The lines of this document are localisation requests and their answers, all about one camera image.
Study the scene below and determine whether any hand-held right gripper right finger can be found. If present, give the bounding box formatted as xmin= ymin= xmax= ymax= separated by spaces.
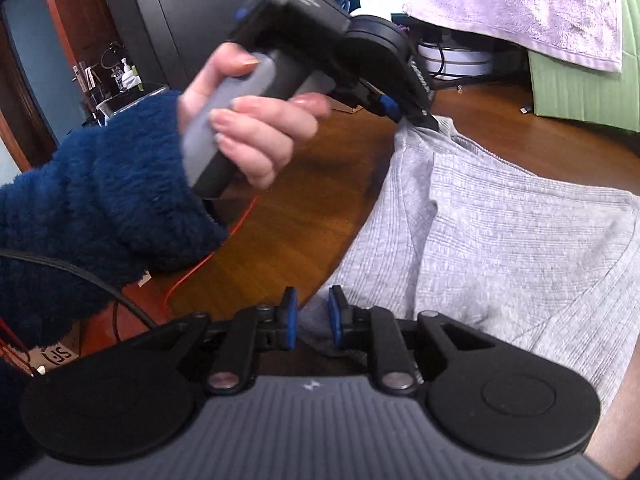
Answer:
xmin=327 ymin=285 xmax=496 ymax=395

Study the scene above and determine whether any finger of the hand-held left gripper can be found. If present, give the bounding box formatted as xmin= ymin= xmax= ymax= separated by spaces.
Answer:
xmin=367 ymin=91 xmax=402 ymax=125
xmin=400 ymin=101 xmax=442 ymax=135

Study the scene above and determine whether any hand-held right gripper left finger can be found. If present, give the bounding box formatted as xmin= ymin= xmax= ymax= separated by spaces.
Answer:
xmin=131 ymin=286 xmax=299 ymax=395

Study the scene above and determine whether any grey ribbed garment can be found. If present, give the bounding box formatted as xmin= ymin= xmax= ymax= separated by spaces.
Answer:
xmin=295 ymin=115 xmax=640 ymax=413

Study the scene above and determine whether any person's left forearm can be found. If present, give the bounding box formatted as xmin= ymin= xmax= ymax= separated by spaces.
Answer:
xmin=0 ymin=91 xmax=228 ymax=351

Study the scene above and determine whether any person's left hand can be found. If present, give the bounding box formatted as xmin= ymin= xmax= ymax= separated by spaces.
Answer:
xmin=177 ymin=42 xmax=332 ymax=191

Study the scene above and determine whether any white round container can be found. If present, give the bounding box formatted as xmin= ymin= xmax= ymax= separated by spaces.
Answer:
xmin=417 ymin=40 xmax=493 ymax=78

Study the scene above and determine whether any black computer case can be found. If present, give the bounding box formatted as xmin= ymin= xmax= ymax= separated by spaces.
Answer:
xmin=95 ymin=0 xmax=351 ymax=91

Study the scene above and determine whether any lilac towel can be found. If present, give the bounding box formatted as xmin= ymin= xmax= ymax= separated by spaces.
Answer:
xmin=397 ymin=0 xmax=623 ymax=75

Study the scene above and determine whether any green cardboard sheet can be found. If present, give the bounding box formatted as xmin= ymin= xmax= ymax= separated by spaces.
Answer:
xmin=529 ymin=0 xmax=640 ymax=133

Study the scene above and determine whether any wooden door with blue panel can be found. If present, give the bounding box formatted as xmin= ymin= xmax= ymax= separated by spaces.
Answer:
xmin=0 ymin=0 xmax=123 ymax=171

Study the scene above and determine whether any red cable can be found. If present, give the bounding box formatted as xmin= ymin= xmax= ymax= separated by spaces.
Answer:
xmin=162 ymin=195 xmax=261 ymax=311

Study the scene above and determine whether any black cable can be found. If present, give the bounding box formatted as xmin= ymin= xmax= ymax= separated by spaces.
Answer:
xmin=0 ymin=249 xmax=156 ymax=331

